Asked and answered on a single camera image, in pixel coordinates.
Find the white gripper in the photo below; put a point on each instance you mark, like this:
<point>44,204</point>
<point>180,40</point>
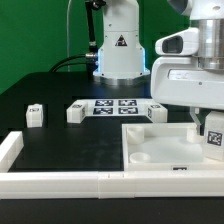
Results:
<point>178,79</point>

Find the white square table top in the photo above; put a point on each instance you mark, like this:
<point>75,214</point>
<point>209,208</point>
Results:
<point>165,147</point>

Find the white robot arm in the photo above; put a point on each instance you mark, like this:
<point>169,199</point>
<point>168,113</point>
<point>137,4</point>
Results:
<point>121,58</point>

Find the white U-shaped obstacle fence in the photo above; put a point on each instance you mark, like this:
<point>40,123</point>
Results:
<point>41,185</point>

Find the AprilTag base sheet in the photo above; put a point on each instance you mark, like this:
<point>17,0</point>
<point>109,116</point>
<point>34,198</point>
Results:
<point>113,107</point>

